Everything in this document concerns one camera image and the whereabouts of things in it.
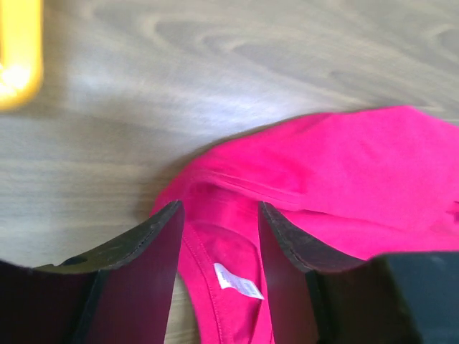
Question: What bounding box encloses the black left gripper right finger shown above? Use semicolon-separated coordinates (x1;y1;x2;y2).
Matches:
258;202;458;343

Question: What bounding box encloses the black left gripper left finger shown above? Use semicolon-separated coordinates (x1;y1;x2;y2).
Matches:
1;201;184;343

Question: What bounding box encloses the yellow plastic tray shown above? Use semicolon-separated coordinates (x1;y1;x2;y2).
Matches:
1;0;44;111

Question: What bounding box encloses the pink t shirt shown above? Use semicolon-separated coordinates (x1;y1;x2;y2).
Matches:
154;106;458;343

